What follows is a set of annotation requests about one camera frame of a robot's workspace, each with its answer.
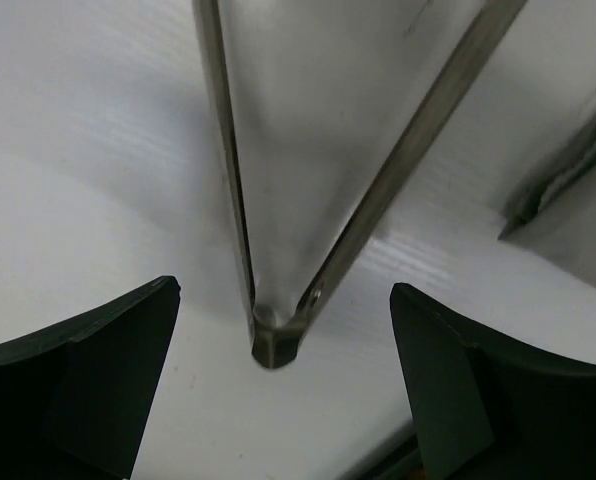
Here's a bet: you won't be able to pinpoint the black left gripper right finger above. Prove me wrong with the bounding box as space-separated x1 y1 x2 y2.
389 283 596 479

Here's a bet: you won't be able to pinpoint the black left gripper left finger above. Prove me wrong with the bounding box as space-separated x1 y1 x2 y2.
0 276 180 479

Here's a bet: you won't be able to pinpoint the metal food tongs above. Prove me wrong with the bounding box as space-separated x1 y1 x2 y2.
192 1 525 370

